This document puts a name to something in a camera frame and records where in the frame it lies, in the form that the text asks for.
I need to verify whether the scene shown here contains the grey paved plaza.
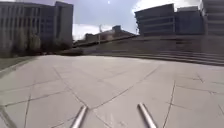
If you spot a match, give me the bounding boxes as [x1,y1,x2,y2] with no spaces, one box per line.
[0,54,224,128]

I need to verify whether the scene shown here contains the low building with roof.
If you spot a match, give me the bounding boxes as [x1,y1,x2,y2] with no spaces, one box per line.
[73,25,137,47]

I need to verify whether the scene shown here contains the tall pole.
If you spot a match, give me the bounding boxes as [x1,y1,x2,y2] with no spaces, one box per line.
[97,24,103,45]

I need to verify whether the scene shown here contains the robot's own part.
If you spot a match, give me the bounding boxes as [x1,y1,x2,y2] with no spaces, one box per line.
[136,102,158,128]
[70,105,89,128]

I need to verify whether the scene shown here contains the wide grey stone steps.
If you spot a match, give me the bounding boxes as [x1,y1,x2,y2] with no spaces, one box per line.
[81,34,224,67]

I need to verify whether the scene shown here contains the dark glass office building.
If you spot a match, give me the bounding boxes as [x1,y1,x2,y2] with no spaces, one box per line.
[134,0,224,37]

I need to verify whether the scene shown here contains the row of trees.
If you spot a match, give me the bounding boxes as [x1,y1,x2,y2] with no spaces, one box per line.
[0,29,44,58]

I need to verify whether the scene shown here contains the large grey office building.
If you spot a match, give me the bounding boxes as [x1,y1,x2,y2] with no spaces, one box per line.
[0,0,74,54]

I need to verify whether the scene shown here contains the grass strip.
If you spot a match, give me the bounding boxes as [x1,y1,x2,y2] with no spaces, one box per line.
[0,55,34,71]

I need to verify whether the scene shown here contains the low grey concrete wall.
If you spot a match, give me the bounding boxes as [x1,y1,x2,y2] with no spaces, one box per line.
[56,47,84,57]

